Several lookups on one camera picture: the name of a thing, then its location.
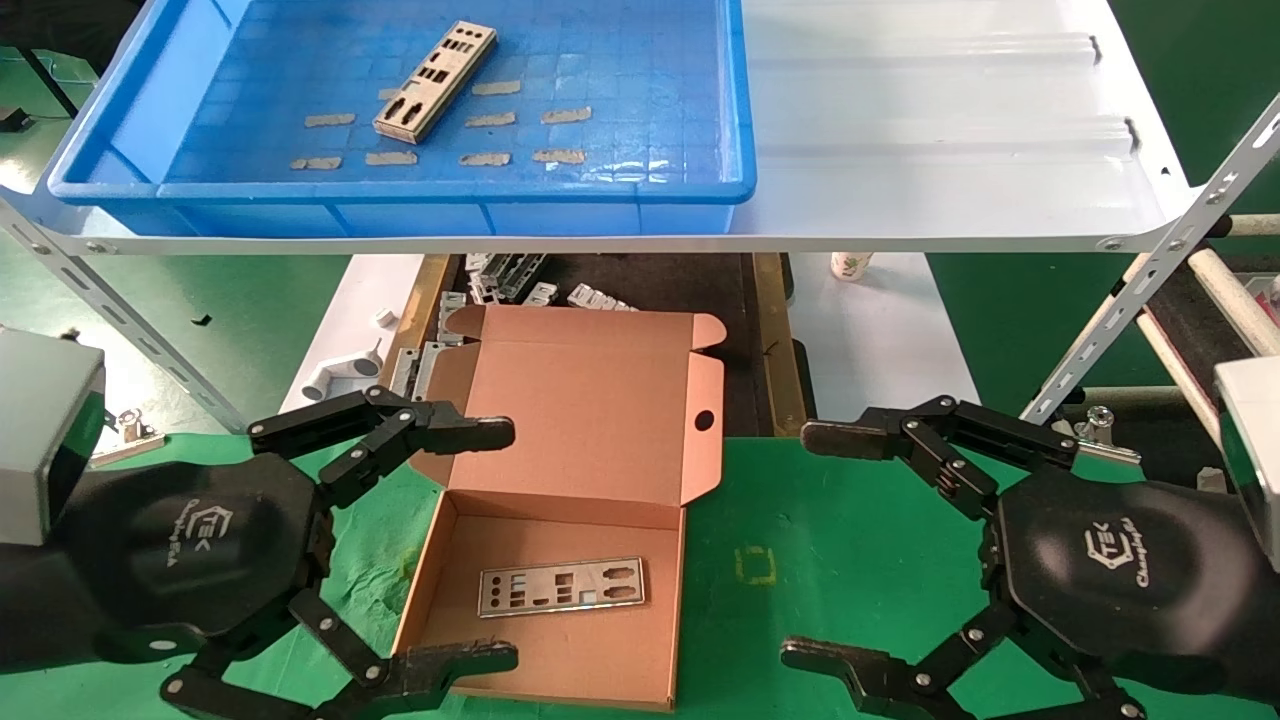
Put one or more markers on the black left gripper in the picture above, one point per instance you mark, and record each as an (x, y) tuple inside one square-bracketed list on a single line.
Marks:
[(190, 540)]

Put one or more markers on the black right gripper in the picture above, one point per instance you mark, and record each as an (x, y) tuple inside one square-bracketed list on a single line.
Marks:
[(1120, 570)]

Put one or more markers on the white plastic pipe fitting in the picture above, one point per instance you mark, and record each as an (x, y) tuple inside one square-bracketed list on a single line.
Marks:
[(340, 375)]

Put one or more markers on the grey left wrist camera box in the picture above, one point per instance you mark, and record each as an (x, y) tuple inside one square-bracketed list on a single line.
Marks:
[(40, 430)]

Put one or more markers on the white metal shelf board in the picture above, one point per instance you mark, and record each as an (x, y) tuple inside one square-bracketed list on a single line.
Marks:
[(900, 120)]

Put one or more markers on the black tray with brass rim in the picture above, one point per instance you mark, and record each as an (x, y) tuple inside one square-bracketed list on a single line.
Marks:
[(680, 285)]

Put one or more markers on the brown cardboard box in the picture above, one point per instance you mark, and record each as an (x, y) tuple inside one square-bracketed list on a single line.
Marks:
[(590, 420)]

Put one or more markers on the black rack panel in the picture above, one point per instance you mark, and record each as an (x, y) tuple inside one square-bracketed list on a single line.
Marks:
[(1200, 330)]

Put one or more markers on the silver metal spring clamp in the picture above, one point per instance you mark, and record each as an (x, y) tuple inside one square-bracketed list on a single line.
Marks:
[(130, 432), (1100, 435)]

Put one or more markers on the blue plastic tray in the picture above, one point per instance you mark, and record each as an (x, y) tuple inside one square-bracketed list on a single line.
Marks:
[(620, 60)]

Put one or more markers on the small black floor object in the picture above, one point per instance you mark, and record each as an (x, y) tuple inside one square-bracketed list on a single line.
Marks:
[(14, 119)]

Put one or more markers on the white rack rod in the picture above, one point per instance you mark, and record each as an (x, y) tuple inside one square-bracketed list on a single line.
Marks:
[(1180, 375), (1255, 225), (1235, 300)]

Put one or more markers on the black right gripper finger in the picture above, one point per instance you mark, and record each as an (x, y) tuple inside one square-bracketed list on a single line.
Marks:
[(850, 440)]

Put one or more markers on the metal I/O shield plate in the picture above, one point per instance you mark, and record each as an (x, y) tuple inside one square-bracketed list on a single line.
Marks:
[(445, 75), (560, 600)]

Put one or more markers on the grey metal bracket part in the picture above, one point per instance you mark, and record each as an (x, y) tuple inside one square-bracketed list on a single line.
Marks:
[(540, 295), (600, 298), (505, 275), (447, 315), (405, 370)]

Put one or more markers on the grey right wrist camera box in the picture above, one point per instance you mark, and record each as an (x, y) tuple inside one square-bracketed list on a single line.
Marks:
[(1255, 450)]

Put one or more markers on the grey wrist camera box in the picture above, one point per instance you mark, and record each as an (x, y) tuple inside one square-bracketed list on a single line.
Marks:
[(40, 430), (1255, 450)]

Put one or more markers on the black stool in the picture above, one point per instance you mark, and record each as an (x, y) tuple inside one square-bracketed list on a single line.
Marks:
[(60, 20)]

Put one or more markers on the perforated steel shelf strut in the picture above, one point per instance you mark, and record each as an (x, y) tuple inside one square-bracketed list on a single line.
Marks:
[(120, 315), (1150, 275)]

